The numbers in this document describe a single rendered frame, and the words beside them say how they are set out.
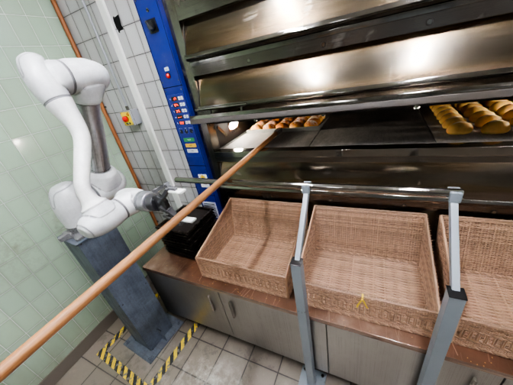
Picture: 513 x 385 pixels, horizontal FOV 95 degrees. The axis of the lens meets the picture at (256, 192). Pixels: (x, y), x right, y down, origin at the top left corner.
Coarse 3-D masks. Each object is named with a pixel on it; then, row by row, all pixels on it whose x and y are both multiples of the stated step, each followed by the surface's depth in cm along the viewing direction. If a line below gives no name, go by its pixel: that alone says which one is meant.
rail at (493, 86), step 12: (492, 84) 75; (504, 84) 74; (372, 96) 91; (384, 96) 89; (396, 96) 87; (408, 96) 86; (420, 96) 84; (264, 108) 111; (276, 108) 108; (288, 108) 106; (300, 108) 104
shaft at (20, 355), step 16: (240, 160) 122; (224, 176) 109; (208, 192) 99; (192, 208) 90; (176, 224) 84; (128, 256) 69; (112, 272) 65; (96, 288) 61; (80, 304) 58; (64, 320) 55; (32, 336) 51; (48, 336) 52; (16, 352) 48; (32, 352) 50; (0, 368) 46; (16, 368) 48
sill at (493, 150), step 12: (384, 144) 115; (396, 144) 112; (408, 144) 110; (420, 144) 108; (432, 144) 105; (444, 144) 103; (456, 144) 101; (468, 144) 99; (480, 144) 97; (492, 144) 95; (504, 144) 94; (216, 156) 155; (228, 156) 151; (240, 156) 147; (264, 156) 140; (276, 156) 136; (288, 156) 133; (300, 156) 130; (312, 156) 127; (324, 156) 125; (336, 156) 122; (348, 156) 119; (360, 156) 117; (372, 156) 115; (384, 156) 112; (396, 156) 110; (408, 156) 108
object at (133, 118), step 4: (136, 108) 162; (120, 112) 162; (124, 112) 160; (128, 112) 158; (132, 112) 160; (136, 112) 162; (128, 116) 160; (132, 116) 160; (136, 116) 163; (128, 120) 162; (132, 120) 161; (136, 120) 163; (140, 120) 166; (124, 124) 165; (128, 124) 164; (132, 124) 162; (136, 124) 163
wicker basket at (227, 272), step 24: (240, 216) 164; (288, 216) 148; (216, 240) 152; (240, 240) 164; (264, 240) 159; (288, 240) 153; (216, 264) 128; (240, 264) 144; (264, 264) 140; (288, 264) 116; (264, 288) 122; (288, 288) 116
